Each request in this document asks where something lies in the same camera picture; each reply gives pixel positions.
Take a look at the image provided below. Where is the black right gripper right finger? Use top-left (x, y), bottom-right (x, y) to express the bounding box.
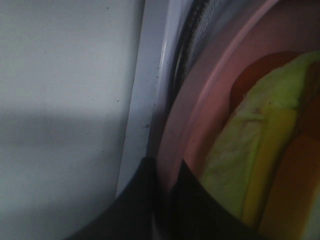
top-left (170, 161), bottom-right (265, 240)

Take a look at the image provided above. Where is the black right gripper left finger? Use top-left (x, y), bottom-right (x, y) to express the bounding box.
top-left (67, 157), bottom-right (157, 240)

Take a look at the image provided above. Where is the sandwich with lettuce and cheese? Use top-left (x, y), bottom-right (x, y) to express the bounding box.
top-left (200, 50), bottom-right (320, 240)

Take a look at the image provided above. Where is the pink round plate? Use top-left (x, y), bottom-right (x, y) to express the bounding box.
top-left (157, 0), bottom-right (320, 191)

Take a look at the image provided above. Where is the white microwave oven body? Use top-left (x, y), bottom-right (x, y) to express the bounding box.
top-left (115, 0), bottom-right (192, 197)

